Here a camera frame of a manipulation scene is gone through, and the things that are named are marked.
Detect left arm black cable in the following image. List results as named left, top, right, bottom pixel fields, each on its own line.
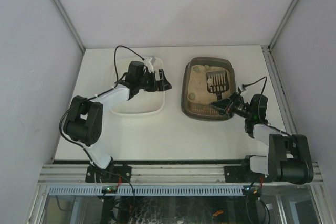
left=59, top=45, right=146, bottom=156

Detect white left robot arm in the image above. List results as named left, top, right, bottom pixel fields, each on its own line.
left=59, top=57, right=172, bottom=175

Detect green clump top left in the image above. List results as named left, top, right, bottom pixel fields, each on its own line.
left=193, top=67, right=200, bottom=73

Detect beige pellet litter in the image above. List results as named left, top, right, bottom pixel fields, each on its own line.
left=183, top=62, right=233, bottom=116

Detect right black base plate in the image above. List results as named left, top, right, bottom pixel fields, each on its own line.
left=224, top=165, right=272, bottom=183

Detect grey slotted cable duct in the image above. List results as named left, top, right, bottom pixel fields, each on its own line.
left=49, top=185, right=245, bottom=196

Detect dark translucent litter box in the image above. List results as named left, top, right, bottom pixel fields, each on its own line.
left=180, top=56, right=236, bottom=122

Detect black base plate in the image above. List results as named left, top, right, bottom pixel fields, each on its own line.
left=85, top=165, right=132, bottom=183
left=224, top=165, right=272, bottom=183

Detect black slotted litter scoop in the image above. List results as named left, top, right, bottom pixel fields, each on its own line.
left=206, top=70, right=230, bottom=101

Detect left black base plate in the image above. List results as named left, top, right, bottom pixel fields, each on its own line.
left=85, top=165, right=132, bottom=183

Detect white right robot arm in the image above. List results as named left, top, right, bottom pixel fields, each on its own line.
left=210, top=93, right=314, bottom=185

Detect white plastic bin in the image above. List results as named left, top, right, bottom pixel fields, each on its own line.
left=110, top=57, right=165, bottom=116

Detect green clump lower left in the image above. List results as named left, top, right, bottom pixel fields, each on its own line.
left=188, top=93, right=196, bottom=101

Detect aluminium mounting rail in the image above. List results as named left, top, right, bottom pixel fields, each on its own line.
left=38, top=163, right=323, bottom=186

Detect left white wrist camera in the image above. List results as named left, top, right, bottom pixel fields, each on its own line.
left=143, top=56, right=156, bottom=73

